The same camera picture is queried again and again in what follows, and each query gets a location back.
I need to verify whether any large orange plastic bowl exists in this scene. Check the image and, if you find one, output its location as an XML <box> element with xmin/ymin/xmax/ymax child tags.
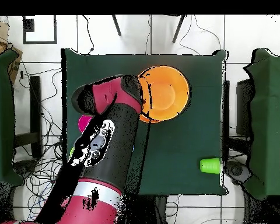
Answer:
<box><xmin>137</xmin><ymin>65</ymin><xmax>191</xmax><ymax>120</ymax></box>
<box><xmin>139</xmin><ymin>113</ymin><xmax>165</xmax><ymax>124</ymax></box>

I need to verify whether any green plastic cup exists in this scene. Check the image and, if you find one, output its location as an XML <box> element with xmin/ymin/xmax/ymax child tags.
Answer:
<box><xmin>199</xmin><ymin>157</ymin><xmax>221</xmax><ymax>175</ymax></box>

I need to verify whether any dark green table cloth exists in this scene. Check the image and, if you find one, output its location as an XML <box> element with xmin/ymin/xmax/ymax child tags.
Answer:
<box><xmin>61</xmin><ymin>48</ymin><xmax>229</xmax><ymax>197</ymax></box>

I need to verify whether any small pink plastic bowl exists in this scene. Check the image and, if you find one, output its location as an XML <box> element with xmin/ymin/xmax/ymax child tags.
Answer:
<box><xmin>78</xmin><ymin>114</ymin><xmax>93</xmax><ymax>133</ymax></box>

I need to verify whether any black tripod leg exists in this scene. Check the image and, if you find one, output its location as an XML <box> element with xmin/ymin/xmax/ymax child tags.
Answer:
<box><xmin>111</xmin><ymin>15</ymin><xmax>123</xmax><ymax>37</ymax></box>
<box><xmin>171</xmin><ymin>15</ymin><xmax>187</xmax><ymax>44</ymax></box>

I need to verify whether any black floor stand bar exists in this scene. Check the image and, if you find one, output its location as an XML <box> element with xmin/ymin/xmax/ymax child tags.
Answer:
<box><xmin>13</xmin><ymin>75</ymin><xmax>43</xmax><ymax>159</ymax></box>

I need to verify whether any black box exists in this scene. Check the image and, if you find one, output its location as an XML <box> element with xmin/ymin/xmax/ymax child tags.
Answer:
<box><xmin>235</xmin><ymin>78</ymin><xmax>256</xmax><ymax>137</ymax></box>

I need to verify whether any black stand base with knob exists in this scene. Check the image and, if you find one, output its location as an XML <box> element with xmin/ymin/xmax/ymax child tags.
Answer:
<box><xmin>13</xmin><ymin>160</ymin><xmax>39</xmax><ymax>179</ymax></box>

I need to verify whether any green cloth covered table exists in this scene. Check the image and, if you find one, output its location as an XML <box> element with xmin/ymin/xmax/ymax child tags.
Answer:
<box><xmin>243</xmin><ymin>48</ymin><xmax>280</xmax><ymax>199</ymax></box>
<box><xmin>0</xmin><ymin>50</ymin><xmax>24</xmax><ymax>187</ymax></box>

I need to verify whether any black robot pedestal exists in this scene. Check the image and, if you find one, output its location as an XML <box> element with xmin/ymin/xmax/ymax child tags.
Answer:
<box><xmin>130</xmin><ymin>195</ymin><xmax>169</xmax><ymax>224</ymax></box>

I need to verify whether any thin black floor cable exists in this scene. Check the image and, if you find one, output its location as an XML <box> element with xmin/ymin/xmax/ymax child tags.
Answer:
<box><xmin>82</xmin><ymin>15</ymin><xmax>96</xmax><ymax>54</ymax></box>

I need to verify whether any black square frame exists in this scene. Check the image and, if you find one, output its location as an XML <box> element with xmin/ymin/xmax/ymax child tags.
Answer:
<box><xmin>22</xmin><ymin>15</ymin><xmax>58</xmax><ymax>45</ymax></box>

